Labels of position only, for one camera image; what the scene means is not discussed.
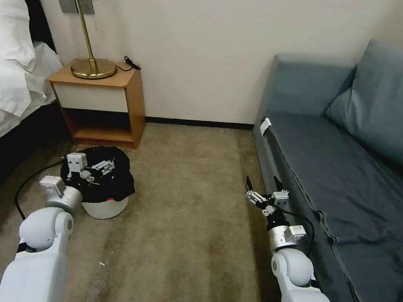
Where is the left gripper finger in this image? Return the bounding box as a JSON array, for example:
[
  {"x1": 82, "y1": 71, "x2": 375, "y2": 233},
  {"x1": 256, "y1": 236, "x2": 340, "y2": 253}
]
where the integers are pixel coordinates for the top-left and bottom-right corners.
[
  {"x1": 90, "y1": 158, "x2": 117, "y2": 177},
  {"x1": 83, "y1": 172, "x2": 101, "y2": 187}
]

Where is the dark bed headboard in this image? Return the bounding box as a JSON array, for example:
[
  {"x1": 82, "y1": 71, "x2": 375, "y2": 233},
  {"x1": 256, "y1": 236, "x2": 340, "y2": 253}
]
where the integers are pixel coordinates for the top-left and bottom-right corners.
[{"x1": 18, "y1": 0, "x2": 64, "y2": 55}]

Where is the black lamp cord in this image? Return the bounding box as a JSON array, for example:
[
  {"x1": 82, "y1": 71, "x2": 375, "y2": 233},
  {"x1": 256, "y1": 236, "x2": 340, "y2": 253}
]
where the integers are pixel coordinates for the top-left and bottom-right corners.
[{"x1": 114, "y1": 54, "x2": 142, "y2": 73}]

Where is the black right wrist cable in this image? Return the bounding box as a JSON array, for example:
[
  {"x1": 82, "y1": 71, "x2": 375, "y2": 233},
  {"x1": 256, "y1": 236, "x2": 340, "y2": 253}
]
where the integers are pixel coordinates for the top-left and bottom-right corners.
[{"x1": 277, "y1": 207, "x2": 317, "y2": 257}]

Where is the blue-grey sofa cushion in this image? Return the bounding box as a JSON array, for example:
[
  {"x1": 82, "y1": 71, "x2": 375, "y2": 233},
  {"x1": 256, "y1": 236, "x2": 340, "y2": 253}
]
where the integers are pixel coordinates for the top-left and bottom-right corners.
[{"x1": 320, "y1": 35, "x2": 403, "y2": 173}]

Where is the brass lamp with white shade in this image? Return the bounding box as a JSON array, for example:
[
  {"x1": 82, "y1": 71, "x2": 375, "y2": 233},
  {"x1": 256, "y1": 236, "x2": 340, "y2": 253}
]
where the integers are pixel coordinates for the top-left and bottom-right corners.
[{"x1": 18, "y1": 0, "x2": 124, "y2": 82}]

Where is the white duvet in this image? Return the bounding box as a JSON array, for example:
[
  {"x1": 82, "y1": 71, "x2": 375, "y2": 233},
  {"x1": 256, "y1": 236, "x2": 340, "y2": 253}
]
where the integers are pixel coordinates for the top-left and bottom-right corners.
[{"x1": 0, "y1": 37, "x2": 67, "y2": 163}]

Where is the black skirting board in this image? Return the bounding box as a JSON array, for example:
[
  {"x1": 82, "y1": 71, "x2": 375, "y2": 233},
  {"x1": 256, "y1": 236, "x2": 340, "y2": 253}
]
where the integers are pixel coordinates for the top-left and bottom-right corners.
[{"x1": 145, "y1": 115, "x2": 255, "y2": 133}]

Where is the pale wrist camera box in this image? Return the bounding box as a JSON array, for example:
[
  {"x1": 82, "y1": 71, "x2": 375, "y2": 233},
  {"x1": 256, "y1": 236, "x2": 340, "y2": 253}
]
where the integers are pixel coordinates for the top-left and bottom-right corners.
[
  {"x1": 65, "y1": 152, "x2": 88, "y2": 177},
  {"x1": 271, "y1": 187, "x2": 292, "y2": 210}
]

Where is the white sofa tag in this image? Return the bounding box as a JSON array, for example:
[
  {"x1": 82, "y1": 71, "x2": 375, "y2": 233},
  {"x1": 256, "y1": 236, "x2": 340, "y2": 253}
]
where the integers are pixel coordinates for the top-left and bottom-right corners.
[{"x1": 260, "y1": 117, "x2": 273, "y2": 137}]

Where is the white round trash bin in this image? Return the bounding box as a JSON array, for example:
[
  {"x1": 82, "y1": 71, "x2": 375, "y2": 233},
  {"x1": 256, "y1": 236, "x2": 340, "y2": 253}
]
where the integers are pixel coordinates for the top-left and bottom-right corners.
[{"x1": 79, "y1": 187, "x2": 131, "y2": 222}]

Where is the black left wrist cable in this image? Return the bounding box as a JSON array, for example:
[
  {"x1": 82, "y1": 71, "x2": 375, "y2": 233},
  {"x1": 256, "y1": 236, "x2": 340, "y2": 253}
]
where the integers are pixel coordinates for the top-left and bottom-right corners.
[{"x1": 13, "y1": 153, "x2": 70, "y2": 224}]

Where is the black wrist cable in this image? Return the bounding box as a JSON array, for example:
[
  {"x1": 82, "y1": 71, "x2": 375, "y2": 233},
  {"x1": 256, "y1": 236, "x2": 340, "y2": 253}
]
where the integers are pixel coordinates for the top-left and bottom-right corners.
[
  {"x1": 277, "y1": 207, "x2": 317, "y2": 257},
  {"x1": 13, "y1": 153, "x2": 70, "y2": 224}
]

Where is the blue-grey sofa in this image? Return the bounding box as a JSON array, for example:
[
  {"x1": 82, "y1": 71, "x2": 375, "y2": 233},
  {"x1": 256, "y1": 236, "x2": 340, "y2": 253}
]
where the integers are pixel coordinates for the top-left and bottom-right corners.
[{"x1": 236, "y1": 28, "x2": 403, "y2": 302}]

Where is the wooden nightstand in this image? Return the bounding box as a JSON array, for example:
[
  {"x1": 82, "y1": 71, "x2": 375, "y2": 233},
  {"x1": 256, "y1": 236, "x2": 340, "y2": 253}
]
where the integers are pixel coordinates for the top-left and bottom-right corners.
[{"x1": 43, "y1": 60, "x2": 151, "y2": 151}]

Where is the grey wall switch plate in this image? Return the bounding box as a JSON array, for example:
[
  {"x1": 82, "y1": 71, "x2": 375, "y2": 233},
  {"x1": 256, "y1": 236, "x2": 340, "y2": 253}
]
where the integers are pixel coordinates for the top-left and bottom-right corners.
[{"x1": 57, "y1": 0, "x2": 96, "y2": 17}]

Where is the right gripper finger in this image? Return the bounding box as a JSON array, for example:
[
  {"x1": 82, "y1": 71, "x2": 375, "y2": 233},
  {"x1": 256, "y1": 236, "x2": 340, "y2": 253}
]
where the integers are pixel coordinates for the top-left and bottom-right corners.
[
  {"x1": 243, "y1": 176, "x2": 269, "y2": 210},
  {"x1": 271, "y1": 175, "x2": 286, "y2": 199}
]

